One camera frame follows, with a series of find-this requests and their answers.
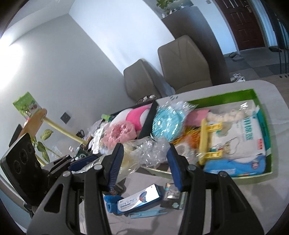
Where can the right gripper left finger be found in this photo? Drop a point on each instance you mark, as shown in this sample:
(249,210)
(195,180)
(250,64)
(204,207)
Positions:
(58,212)

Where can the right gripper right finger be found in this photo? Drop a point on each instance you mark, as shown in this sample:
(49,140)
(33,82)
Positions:
(231,213)

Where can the blue white medicine box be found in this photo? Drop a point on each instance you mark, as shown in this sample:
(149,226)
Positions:
(139,200)

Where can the wooden round stool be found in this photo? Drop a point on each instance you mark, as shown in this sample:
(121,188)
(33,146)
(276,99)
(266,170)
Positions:
(34,124)

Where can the green leafy plant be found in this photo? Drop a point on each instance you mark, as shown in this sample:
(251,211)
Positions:
(41,147)

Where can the green picture card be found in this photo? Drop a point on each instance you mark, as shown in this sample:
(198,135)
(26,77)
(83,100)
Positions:
(27,105)

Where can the small black card packet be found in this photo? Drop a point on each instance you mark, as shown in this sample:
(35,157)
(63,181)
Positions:
(173,198)

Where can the yellow plastic clip hanger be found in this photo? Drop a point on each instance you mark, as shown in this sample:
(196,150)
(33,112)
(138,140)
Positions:
(204,152)

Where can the light blue plastic clip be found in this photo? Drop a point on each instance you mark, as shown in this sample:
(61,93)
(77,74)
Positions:
(148,213)

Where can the white blue tissue pack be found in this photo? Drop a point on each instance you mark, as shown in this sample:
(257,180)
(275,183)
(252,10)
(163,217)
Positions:
(241,140)

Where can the green tray box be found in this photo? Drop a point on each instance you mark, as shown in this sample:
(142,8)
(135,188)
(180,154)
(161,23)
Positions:
(203,104)

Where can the pink fluffy scrunchies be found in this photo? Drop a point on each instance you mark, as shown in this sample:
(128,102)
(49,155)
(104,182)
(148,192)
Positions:
(119,132)

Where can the orange bristle brush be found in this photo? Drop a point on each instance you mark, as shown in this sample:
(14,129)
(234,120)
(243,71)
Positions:
(191,136)

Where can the crumpled clear plastic bag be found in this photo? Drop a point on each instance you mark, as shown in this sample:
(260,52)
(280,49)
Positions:
(147,151)

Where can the black storage box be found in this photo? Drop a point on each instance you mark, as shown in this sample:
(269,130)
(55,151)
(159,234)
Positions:
(108,118)

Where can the light blue dumpling mold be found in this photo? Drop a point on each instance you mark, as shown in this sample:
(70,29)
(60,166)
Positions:
(168,122)

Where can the far beige chair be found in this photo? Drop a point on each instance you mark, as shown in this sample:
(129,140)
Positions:
(138,81)

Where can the beige chair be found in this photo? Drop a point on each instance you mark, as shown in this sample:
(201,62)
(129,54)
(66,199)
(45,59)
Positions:
(183,65)
(138,81)

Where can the near beige chair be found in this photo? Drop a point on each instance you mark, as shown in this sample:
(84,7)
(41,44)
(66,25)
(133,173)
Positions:
(183,65)

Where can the black railing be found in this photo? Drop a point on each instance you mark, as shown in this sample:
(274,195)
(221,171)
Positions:
(280,33)

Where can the dark brown door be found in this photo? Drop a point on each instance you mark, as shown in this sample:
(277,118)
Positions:
(243,23)

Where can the potted green plant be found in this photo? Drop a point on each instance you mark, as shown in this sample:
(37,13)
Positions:
(169,6)

